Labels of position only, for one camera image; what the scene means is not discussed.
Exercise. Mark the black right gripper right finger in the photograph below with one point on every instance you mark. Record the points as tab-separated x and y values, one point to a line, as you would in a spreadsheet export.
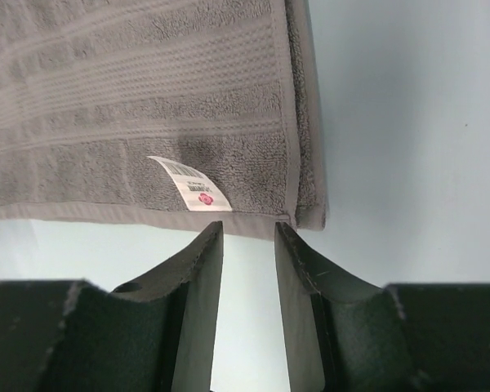
344	334

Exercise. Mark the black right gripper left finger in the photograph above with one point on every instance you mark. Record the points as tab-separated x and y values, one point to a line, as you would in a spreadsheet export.
154	333

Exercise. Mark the grey terry towel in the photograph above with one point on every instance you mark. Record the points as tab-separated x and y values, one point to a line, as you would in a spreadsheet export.
165	113

